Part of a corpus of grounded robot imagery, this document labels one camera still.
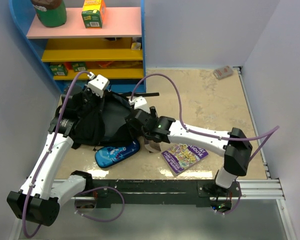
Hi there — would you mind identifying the green small box left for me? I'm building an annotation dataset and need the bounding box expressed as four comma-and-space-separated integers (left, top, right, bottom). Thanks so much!
49, 63, 68, 76

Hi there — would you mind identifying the yellow green box on shelf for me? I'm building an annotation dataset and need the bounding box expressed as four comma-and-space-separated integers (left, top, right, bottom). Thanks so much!
81, 0, 106, 29

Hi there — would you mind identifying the green small box right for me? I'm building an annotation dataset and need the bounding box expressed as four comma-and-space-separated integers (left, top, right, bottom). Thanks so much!
71, 61, 88, 72

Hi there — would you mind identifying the blue dinosaur pencil case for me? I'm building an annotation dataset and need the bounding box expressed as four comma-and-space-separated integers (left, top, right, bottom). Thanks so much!
94, 139, 141, 169

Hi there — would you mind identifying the black student backpack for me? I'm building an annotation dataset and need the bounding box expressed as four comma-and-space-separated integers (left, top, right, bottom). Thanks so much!
55, 90, 160, 151

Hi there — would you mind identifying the small yellow white box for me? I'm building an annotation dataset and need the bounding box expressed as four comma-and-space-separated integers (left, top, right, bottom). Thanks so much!
130, 42, 142, 51

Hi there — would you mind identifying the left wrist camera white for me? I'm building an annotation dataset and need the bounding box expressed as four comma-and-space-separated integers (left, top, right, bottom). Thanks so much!
87, 72, 110, 98

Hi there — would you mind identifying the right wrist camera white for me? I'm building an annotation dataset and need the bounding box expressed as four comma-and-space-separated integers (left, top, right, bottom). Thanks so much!
128, 96, 150, 113

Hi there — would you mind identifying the orange snack packet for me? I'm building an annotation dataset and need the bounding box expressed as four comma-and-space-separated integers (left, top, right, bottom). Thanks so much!
96, 61, 114, 68

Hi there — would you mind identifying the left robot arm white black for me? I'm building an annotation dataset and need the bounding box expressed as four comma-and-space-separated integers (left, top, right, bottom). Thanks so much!
6, 81, 108, 226

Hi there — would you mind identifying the purple 52-Storey Treehouse book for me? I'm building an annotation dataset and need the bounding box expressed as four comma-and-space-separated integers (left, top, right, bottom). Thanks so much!
161, 143, 209, 176

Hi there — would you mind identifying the grey red packet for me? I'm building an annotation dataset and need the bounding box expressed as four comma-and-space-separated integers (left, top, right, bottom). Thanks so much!
213, 65, 234, 80

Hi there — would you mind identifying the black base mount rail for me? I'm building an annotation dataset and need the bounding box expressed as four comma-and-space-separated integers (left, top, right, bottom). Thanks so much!
92, 179, 242, 208

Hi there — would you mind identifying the green small box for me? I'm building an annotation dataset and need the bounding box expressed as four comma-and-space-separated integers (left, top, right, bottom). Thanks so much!
71, 61, 88, 72
49, 63, 68, 76

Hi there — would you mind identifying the A Tale of Two Cities book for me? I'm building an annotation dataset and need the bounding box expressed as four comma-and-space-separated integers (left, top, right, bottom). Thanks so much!
143, 138, 162, 153

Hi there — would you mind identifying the blue shelf unit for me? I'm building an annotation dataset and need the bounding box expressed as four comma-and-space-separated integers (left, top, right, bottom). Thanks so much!
8, 0, 147, 93

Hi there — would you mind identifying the green brown bag on shelf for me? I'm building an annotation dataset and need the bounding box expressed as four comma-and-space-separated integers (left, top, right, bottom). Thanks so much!
31, 0, 67, 28

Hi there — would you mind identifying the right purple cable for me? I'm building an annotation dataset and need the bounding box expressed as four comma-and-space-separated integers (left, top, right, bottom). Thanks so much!
130, 73, 280, 216

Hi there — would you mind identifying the purple cable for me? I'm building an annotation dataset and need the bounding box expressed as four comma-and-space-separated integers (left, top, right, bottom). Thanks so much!
21, 70, 125, 239
130, 73, 280, 216

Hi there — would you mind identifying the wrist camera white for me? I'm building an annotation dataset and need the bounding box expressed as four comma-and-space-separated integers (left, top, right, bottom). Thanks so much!
128, 96, 150, 113
87, 72, 110, 98

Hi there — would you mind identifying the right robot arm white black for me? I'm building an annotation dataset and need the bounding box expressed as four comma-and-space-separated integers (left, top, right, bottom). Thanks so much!
125, 107, 253, 197

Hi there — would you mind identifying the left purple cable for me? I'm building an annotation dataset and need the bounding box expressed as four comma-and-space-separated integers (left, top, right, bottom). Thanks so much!
21, 70, 125, 239

